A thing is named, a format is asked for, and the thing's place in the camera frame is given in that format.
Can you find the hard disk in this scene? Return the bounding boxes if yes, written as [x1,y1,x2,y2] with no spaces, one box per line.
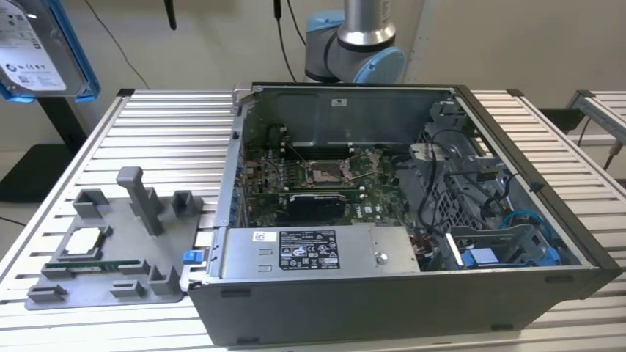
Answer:
[0,0,102,103]

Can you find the grey disk bay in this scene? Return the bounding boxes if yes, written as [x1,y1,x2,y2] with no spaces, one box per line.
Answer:
[393,100,583,273]

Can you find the CPU socket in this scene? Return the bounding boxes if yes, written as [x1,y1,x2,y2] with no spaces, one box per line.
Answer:
[305,159,350,184]

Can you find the black expansion slot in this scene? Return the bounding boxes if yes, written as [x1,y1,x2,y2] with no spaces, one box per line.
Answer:
[286,184,365,193]

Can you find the black RAM slots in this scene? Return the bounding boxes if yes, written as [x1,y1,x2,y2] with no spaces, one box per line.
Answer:
[282,141,356,159]

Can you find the black heatsink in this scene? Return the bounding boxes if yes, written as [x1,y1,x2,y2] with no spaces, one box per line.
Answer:
[284,194,349,225]

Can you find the metal socket cover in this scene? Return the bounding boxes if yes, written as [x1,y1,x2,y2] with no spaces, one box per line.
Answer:
[348,150,383,177]

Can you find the green motherboard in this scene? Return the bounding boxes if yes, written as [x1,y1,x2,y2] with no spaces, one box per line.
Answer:
[238,144,416,227]

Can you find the silver power supply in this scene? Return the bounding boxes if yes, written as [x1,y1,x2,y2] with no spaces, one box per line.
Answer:
[218,226,421,278]

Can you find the open grey PC case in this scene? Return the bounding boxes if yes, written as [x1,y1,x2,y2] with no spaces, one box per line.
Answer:
[188,82,624,348]

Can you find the blue plastic bay latch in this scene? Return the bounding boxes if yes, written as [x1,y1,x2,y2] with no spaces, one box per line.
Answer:
[461,247,503,271]

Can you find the grey parts rack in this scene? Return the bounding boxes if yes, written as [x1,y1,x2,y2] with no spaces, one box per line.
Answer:
[23,166,204,311]

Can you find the silver CPU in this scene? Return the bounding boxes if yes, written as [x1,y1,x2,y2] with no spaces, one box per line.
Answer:
[65,227,110,255]

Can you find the green RAM stick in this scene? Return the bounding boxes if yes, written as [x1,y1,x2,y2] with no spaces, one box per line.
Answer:
[45,259,144,271]

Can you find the black box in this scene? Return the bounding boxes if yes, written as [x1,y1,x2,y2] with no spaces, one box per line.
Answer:
[536,107,585,135]

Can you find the metal slat side table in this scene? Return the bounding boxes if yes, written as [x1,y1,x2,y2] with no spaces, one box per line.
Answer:
[565,89,626,142]

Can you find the thin wire locking lever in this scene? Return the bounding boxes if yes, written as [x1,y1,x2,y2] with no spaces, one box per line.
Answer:
[286,142,309,163]

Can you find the black wire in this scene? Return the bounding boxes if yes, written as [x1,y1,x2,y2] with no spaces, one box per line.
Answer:
[419,128,463,235]

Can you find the blue wire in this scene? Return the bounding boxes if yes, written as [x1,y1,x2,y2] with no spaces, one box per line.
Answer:
[501,209,544,241]

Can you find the black hanging cable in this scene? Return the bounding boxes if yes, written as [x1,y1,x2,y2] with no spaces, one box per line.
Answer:
[272,0,300,82]

